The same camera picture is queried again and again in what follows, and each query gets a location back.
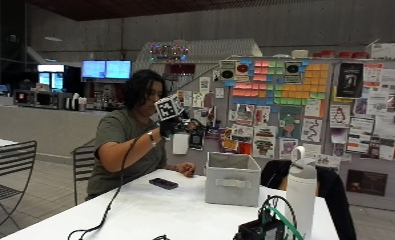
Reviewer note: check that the black phone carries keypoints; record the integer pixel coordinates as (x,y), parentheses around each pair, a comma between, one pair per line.
(163,183)

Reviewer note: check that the black slatted metal chair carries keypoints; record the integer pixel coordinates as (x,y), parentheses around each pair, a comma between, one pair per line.
(83,165)
(6,176)

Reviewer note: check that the dark brown poster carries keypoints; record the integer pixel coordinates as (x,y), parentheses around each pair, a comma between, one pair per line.
(367,182)

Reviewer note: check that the group of coloured sticky notes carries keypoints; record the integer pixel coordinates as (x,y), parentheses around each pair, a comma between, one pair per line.
(282,81)

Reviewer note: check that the white marker cube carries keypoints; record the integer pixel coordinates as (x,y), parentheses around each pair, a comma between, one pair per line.
(168,107)

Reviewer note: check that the black electronic box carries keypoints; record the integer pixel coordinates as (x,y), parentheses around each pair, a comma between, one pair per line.
(260,231)

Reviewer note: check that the red bowl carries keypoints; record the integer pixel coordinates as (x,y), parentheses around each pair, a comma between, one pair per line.
(345,54)
(360,55)
(327,53)

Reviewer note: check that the lit drinks fridge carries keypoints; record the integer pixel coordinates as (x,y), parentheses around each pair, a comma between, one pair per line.
(51,78)

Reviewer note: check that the black jacket on chair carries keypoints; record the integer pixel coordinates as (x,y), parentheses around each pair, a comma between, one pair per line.
(335,196)

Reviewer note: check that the white container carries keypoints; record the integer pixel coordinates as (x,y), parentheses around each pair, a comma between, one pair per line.
(300,53)

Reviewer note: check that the grey service counter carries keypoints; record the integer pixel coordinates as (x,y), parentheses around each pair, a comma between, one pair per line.
(42,128)

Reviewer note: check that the grey notice board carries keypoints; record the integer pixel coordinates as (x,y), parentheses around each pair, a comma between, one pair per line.
(384,166)

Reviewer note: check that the coffee machine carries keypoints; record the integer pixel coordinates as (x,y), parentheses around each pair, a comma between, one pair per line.
(31,98)

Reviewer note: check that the black poster with white figure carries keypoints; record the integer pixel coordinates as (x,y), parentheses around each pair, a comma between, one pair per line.
(349,80)

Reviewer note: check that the blue wall screen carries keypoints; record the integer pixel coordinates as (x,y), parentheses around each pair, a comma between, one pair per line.
(94,69)
(118,69)

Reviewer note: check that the white penguin poster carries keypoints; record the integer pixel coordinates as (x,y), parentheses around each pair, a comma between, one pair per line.
(340,115)

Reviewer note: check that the white bottle with grey lid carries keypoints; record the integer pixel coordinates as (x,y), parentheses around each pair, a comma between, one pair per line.
(302,195)

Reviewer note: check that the grey fabric storage bin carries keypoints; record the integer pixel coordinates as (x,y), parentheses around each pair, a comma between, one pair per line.
(232,182)

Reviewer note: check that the group of paper posters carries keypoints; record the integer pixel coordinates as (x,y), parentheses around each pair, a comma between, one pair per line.
(365,126)

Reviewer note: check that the the person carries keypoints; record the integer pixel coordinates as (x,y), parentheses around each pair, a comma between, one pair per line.
(118,133)

